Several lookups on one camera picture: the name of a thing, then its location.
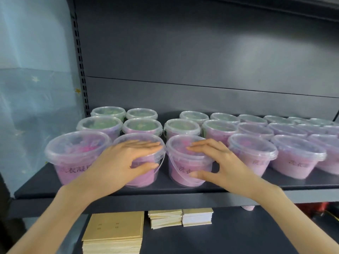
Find person's right hand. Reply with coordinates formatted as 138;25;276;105
188;138;275;203

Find person's left hand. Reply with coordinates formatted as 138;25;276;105
62;140;164;207

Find clear tub of pink beads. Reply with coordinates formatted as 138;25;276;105
166;134;216;188
112;133;167;188

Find person's right forearm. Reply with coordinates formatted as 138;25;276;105
253;185;339;254

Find person's left forearm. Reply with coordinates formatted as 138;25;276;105
0;185;90;254

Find small stack of white booklets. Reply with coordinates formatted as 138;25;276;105
181;208;214;227

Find small stack of beige booklets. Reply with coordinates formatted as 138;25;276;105
147;209;183;230

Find large stack of beige booklets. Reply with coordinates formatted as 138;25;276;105
81;211;145;254

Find rows of lidded plastic tubs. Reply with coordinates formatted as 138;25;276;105
44;106;339;181

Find dark grey metal shelf unit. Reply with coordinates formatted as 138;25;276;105
8;0;339;254

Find red packaged item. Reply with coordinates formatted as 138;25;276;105
301;202;339;218

